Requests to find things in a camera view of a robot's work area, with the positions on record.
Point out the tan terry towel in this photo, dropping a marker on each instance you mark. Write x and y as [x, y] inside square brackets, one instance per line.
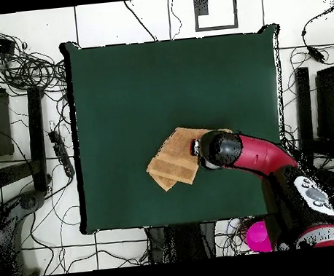
[174, 157]

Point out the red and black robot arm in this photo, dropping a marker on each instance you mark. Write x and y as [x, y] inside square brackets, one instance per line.
[259, 155]

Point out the dark green table cloth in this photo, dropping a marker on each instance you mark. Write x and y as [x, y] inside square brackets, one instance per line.
[149, 72]

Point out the black upright stand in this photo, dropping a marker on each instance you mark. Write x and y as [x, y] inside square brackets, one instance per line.
[183, 241]

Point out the magenta plastic cup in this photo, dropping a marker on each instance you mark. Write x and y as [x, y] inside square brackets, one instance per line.
[257, 237]

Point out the black power strip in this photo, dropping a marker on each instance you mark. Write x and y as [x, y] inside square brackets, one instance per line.
[61, 152]

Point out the black power adapter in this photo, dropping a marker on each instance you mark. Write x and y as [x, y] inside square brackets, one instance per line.
[315, 54]

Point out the grey stand leg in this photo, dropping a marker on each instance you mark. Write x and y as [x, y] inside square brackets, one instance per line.
[26, 201]

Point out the black metal frame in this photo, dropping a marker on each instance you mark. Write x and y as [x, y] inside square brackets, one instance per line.
[333, 98]
[35, 127]

